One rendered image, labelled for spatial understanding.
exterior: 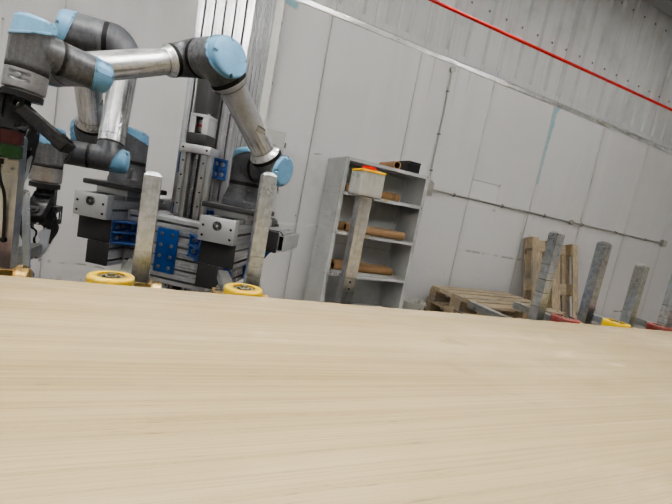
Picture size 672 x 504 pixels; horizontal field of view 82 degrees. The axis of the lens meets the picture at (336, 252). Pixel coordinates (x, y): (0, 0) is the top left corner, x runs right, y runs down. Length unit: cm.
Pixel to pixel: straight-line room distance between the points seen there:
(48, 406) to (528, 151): 527
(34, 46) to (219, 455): 90
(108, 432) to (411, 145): 410
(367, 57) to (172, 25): 174
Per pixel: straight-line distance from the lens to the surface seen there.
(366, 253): 411
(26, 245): 106
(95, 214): 168
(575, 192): 612
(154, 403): 43
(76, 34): 156
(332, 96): 395
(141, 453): 37
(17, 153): 93
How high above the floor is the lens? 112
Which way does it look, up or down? 7 degrees down
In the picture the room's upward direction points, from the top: 11 degrees clockwise
